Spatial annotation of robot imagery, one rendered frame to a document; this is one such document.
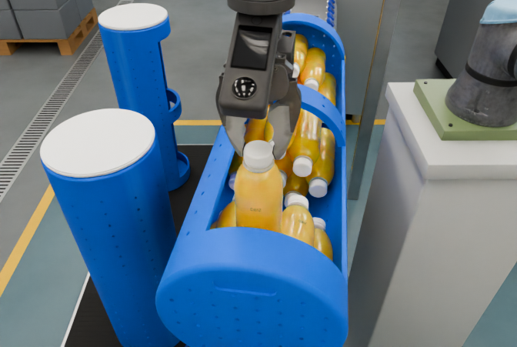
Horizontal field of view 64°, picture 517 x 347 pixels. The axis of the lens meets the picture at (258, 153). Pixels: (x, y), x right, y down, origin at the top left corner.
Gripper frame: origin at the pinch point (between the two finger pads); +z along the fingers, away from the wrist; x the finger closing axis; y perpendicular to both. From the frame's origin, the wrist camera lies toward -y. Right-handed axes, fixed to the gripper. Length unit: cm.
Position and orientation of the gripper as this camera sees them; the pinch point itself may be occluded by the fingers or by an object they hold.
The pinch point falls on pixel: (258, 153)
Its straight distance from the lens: 53.7
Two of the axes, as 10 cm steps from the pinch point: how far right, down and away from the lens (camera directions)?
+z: 0.0, 7.7, 6.3
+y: 1.5, -6.3, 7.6
